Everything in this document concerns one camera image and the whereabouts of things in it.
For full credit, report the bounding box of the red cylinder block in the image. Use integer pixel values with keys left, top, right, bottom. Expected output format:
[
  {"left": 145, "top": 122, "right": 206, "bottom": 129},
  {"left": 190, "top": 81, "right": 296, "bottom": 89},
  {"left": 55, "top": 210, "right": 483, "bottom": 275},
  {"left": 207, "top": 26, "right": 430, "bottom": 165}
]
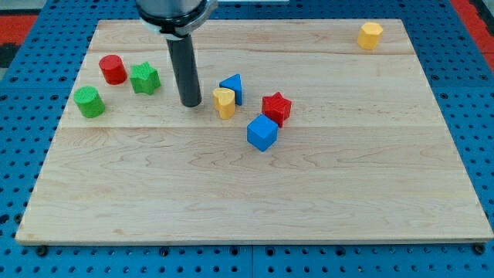
[{"left": 99, "top": 54, "right": 127, "bottom": 85}]

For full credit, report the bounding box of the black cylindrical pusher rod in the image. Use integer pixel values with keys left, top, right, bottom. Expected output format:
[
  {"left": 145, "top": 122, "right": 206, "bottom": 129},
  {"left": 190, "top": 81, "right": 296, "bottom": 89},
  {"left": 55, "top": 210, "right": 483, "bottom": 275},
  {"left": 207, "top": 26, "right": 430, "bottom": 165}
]
[{"left": 167, "top": 36, "right": 201, "bottom": 107}]

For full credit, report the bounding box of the green cylinder block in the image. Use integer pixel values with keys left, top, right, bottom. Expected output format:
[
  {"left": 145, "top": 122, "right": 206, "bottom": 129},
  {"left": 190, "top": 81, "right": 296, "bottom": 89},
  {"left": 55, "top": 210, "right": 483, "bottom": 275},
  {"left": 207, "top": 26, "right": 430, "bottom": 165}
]
[{"left": 73, "top": 86, "right": 106, "bottom": 118}]

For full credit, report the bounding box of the red star block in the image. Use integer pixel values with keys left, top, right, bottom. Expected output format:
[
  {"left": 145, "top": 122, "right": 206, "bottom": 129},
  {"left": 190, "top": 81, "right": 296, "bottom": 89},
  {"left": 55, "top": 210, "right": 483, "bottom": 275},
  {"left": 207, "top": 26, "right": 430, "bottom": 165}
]
[{"left": 262, "top": 92, "right": 293, "bottom": 128}]

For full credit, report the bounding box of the light wooden board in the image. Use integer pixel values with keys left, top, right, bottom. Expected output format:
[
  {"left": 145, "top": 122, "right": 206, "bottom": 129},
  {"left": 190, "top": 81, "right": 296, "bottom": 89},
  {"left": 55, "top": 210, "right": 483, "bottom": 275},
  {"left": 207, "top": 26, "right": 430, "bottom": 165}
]
[{"left": 16, "top": 19, "right": 493, "bottom": 246}]

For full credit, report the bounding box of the yellow heart block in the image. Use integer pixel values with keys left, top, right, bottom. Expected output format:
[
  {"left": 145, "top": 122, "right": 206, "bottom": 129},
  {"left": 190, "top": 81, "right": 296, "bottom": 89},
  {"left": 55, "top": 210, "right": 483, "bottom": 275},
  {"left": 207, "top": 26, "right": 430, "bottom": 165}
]
[{"left": 213, "top": 87, "right": 236, "bottom": 120}]

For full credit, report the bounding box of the blue cube block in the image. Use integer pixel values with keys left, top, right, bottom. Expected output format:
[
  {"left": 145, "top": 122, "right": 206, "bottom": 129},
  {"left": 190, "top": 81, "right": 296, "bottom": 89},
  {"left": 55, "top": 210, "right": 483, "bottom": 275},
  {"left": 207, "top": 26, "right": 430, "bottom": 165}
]
[{"left": 247, "top": 114, "right": 279, "bottom": 151}]

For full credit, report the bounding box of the green star block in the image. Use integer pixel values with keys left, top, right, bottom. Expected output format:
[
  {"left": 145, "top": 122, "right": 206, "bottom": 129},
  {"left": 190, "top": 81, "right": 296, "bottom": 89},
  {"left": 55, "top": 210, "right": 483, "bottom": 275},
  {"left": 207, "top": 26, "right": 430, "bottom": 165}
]
[{"left": 130, "top": 62, "right": 161, "bottom": 95}]

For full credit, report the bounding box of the blue triangle block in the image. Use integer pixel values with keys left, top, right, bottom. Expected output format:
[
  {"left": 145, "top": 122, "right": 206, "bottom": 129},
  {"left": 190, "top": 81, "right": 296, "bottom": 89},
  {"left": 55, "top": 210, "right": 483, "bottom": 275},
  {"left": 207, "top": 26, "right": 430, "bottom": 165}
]
[{"left": 219, "top": 73, "right": 243, "bottom": 106}]

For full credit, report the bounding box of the yellow hexagon block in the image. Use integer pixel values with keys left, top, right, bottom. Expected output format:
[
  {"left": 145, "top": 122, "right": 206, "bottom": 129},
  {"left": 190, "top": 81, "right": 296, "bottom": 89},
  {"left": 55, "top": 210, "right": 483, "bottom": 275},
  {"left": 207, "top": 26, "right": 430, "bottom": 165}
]
[{"left": 357, "top": 22, "right": 384, "bottom": 50}]

